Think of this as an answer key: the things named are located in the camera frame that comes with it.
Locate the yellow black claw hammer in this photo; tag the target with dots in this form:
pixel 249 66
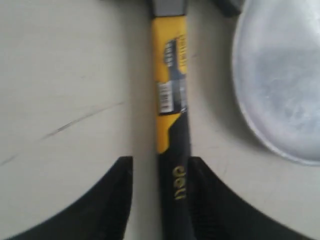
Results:
pixel 186 208

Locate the round steel plate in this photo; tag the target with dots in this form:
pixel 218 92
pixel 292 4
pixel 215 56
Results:
pixel 276 75

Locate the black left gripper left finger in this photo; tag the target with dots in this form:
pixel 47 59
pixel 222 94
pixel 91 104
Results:
pixel 102 213

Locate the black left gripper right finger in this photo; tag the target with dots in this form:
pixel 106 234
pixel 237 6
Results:
pixel 218 213

